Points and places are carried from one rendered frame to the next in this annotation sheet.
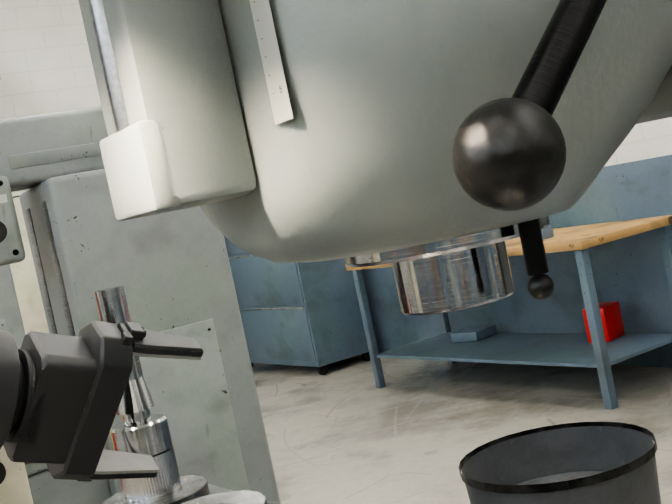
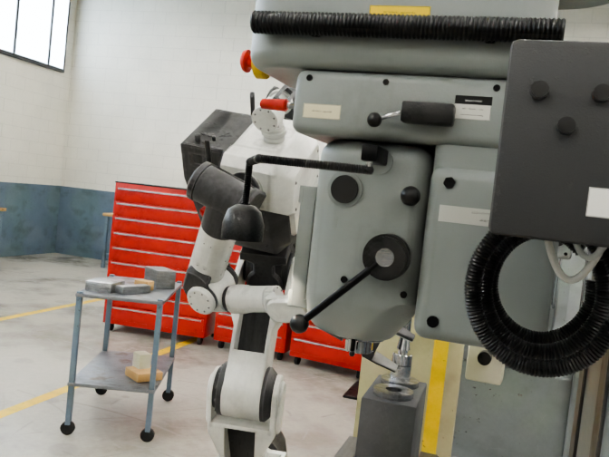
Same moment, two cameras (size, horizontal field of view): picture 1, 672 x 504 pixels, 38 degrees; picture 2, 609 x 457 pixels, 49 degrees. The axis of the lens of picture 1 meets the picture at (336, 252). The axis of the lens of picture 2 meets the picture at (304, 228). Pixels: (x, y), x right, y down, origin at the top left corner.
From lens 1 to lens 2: 0.95 m
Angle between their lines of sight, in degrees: 49
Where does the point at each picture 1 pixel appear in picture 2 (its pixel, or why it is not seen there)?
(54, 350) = not seen: hidden behind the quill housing
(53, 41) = not seen: outside the picture
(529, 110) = (297, 318)
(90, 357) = not seen: hidden behind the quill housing
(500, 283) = (358, 350)
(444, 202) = (324, 326)
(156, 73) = (294, 281)
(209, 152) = (300, 298)
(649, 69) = (376, 318)
